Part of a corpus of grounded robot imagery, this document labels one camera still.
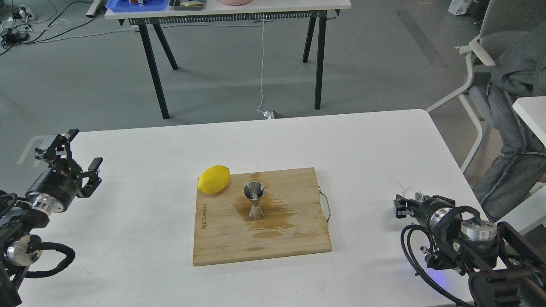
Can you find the small clear glass cup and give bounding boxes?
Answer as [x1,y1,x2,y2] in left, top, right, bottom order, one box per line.
[401,186,424,202]

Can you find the yellow lemon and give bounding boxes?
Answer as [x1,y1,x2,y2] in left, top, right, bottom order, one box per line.
[197,165,230,195]

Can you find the grey tray with items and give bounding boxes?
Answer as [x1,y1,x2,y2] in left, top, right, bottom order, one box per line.
[168,0,206,11]

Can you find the white office chair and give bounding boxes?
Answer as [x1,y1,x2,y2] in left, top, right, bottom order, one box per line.
[426,0,546,173]

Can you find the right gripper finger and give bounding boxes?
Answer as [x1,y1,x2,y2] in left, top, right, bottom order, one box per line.
[423,195,456,205]
[393,195,421,218]

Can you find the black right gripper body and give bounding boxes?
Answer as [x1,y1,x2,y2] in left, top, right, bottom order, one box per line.
[414,201,456,232]

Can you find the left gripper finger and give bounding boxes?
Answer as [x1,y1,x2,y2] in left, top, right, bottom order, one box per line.
[35,129,80,173]
[77,157,104,198]

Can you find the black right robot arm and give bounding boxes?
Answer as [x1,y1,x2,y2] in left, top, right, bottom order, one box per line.
[393,194,546,307]

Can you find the floor cables and plugs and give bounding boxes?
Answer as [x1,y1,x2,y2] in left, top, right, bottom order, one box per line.
[0,0,107,58]

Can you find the steel double jigger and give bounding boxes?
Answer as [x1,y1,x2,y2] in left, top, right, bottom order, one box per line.
[243,181,265,220]

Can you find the person in grey clothes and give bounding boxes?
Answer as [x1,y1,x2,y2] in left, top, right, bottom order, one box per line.
[473,23,546,222]

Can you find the white hanging cable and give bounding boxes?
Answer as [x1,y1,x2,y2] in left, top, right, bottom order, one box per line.
[256,21,283,121]

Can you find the blue plastic tray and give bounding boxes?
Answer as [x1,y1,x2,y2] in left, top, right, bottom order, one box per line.
[105,0,169,12]

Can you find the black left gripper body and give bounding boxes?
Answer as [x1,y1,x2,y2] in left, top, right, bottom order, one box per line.
[26,169,82,214]

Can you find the white table black legs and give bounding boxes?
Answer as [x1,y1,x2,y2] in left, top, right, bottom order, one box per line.
[105,0,352,120]

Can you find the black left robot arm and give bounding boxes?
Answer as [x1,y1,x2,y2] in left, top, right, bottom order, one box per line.
[0,129,103,307]

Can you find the bamboo cutting board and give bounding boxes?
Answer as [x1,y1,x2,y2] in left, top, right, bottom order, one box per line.
[193,168,333,266]

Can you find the pink bowl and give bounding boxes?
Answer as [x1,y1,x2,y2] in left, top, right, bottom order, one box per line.
[218,0,252,6]

